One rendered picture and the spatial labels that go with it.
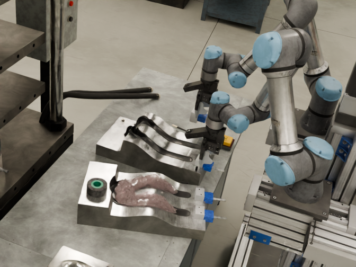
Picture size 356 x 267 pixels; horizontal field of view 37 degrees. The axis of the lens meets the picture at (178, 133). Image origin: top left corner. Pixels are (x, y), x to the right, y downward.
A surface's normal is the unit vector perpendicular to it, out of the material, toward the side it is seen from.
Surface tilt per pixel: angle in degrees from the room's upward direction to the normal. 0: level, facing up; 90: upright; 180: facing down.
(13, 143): 0
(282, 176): 97
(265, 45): 83
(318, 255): 90
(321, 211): 0
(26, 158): 0
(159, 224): 90
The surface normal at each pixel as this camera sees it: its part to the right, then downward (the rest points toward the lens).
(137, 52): 0.14, -0.80
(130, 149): -0.33, 0.51
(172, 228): -0.04, 0.58
